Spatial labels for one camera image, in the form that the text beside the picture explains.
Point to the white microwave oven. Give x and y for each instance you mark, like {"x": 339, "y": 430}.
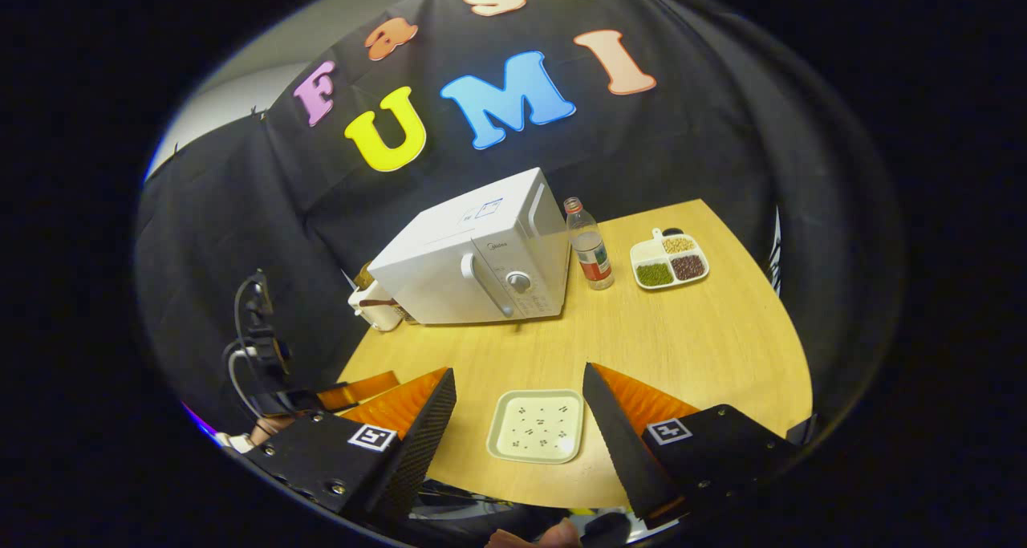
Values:
{"x": 449, "y": 267}

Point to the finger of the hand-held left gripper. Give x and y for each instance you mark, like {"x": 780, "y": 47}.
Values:
{"x": 361, "y": 387}

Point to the clear plastic bottle red label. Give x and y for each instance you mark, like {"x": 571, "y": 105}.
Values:
{"x": 592, "y": 251}

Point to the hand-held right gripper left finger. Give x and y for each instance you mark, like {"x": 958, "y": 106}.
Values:
{"x": 425, "y": 444}

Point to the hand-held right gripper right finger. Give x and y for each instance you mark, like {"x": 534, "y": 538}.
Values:
{"x": 614, "y": 444}

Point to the white divided dish with beans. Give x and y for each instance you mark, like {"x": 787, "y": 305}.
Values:
{"x": 654, "y": 274}

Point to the pale green square plate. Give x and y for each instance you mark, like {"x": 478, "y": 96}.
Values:
{"x": 533, "y": 428}

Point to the white container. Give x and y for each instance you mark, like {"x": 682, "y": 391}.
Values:
{"x": 377, "y": 311}

